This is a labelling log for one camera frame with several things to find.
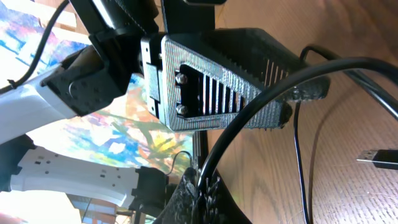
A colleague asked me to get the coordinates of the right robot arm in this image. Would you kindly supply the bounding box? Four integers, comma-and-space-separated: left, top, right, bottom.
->
1, 134, 250, 224

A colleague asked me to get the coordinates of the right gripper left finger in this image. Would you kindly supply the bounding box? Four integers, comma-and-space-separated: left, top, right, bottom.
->
153, 167, 197, 224

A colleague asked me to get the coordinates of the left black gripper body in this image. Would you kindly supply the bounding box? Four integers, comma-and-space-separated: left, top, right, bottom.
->
141, 0, 218, 118

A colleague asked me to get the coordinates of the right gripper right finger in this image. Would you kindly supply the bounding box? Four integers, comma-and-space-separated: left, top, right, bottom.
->
201, 171, 251, 224

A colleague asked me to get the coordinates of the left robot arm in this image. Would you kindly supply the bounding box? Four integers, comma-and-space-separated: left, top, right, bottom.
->
1, 0, 306, 142

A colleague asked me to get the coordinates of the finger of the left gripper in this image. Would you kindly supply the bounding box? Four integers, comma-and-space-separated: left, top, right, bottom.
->
167, 27, 331, 103
159, 35, 292, 132

